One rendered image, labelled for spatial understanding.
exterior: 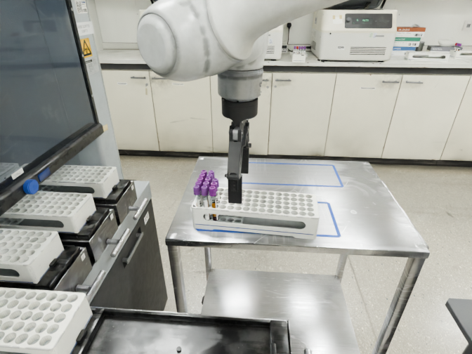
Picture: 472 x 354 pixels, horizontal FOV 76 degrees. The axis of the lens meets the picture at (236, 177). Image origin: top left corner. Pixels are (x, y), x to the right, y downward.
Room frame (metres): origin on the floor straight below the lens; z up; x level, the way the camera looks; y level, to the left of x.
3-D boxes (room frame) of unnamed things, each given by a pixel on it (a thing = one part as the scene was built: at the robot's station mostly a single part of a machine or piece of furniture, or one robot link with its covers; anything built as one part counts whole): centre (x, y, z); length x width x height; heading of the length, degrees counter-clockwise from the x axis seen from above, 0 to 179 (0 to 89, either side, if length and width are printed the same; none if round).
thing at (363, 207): (0.75, -0.15, 0.41); 0.67 x 0.46 x 0.82; 86
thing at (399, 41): (2.93, -1.48, 1.01); 0.23 x 0.12 x 0.08; 85
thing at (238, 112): (0.62, -0.01, 1.09); 0.08 x 0.07 x 0.09; 172
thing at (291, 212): (0.61, -0.05, 0.85); 0.30 x 0.10 x 0.06; 82
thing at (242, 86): (0.62, -0.01, 1.16); 0.09 x 0.09 x 0.06
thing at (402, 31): (2.93, -1.50, 1.10); 0.24 x 0.13 x 0.10; 84
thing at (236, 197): (0.55, 0.00, 0.95); 0.03 x 0.01 x 0.07; 82
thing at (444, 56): (2.61, -1.53, 0.93); 0.30 x 0.10 x 0.06; 78
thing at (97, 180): (0.78, 0.52, 0.83); 0.30 x 0.10 x 0.06; 86
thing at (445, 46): (2.85, -1.81, 0.97); 0.24 x 0.12 x 0.13; 75
